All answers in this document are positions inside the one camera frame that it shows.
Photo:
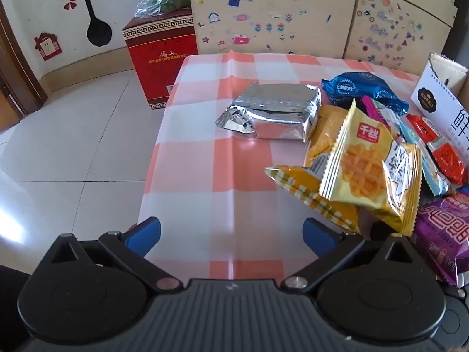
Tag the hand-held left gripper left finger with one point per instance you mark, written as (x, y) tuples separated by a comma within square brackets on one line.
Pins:
[(143, 236)]

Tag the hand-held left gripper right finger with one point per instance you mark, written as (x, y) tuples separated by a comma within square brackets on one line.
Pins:
[(318, 236)]

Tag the small yellow waffle packet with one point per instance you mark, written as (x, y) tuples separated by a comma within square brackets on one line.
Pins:
[(370, 168)]

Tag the large yellow snack packet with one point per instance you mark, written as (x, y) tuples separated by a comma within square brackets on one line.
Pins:
[(322, 132)]

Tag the silver foil snack packet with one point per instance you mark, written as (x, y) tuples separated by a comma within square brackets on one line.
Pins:
[(278, 112)]

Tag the light blue snack packet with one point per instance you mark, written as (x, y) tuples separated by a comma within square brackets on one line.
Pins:
[(428, 165)]

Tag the pink snack packet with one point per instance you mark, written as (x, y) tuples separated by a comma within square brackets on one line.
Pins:
[(372, 107)]

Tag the red snack packet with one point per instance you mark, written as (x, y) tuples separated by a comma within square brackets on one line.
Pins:
[(445, 156)]

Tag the white cardboard box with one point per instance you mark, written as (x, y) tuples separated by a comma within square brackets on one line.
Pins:
[(439, 95)]

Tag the purple snack packet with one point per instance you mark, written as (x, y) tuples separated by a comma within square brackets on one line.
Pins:
[(445, 234)]

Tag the orange checkered tablecloth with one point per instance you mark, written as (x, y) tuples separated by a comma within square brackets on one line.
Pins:
[(205, 176)]

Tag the red cardboard box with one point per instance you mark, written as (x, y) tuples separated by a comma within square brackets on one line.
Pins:
[(161, 62)]

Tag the red house socket sticker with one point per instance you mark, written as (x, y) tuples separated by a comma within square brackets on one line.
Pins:
[(47, 47)]

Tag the wooden cabinet with stickers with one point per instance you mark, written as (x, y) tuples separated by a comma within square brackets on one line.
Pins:
[(293, 11)]

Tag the brown wooden door frame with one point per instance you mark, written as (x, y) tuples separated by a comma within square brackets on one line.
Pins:
[(18, 80)]

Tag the black vase wall decal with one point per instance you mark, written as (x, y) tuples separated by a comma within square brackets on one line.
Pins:
[(97, 25)]

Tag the red flower wall decal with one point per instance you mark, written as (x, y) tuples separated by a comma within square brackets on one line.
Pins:
[(70, 0)]

